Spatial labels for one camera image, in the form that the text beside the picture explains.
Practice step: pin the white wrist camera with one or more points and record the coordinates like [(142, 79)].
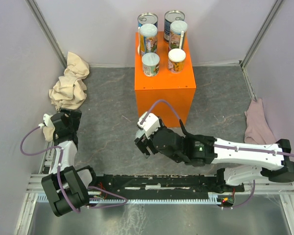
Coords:
[(46, 121), (150, 125)]

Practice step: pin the aluminium frame post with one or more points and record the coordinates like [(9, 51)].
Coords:
[(33, 6), (261, 32)]

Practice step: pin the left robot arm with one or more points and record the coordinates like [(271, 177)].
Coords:
[(65, 187)]

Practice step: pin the yellow labelled can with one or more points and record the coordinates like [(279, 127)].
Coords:
[(148, 39)]

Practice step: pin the aluminium frame post left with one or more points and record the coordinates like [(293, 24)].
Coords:
[(33, 6)]

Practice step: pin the beige crumpled cloth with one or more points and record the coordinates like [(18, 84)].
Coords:
[(69, 91)]

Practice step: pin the mauve crumpled cloth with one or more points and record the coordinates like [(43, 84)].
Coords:
[(257, 129)]

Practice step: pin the blue tall tin can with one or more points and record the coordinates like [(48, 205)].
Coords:
[(147, 18)]

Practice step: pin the orange box counter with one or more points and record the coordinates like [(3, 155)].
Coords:
[(178, 89)]

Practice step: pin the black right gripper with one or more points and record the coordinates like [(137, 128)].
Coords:
[(143, 143)]

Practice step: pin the white lid small can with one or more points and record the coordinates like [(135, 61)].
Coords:
[(176, 60)]

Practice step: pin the colourful can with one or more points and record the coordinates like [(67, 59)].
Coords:
[(178, 34)]

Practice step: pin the grey lid can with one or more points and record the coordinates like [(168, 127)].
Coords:
[(151, 64)]

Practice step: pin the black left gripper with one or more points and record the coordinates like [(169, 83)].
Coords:
[(75, 116)]

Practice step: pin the light blue cable duct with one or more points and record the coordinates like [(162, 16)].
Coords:
[(156, 199)]

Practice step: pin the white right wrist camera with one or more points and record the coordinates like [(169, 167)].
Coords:
[(150, 125)]

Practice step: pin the yellow can white lid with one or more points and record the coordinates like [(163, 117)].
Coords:
[(140, 134)]

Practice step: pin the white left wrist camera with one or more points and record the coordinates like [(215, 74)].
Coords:
[(46, 121)]

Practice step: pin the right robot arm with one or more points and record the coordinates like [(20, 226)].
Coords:
[(271, 161)]

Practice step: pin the aluminium frame post right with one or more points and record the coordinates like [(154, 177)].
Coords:
[(261, 32)]

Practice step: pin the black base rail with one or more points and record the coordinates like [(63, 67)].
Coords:
[(162, 187)]

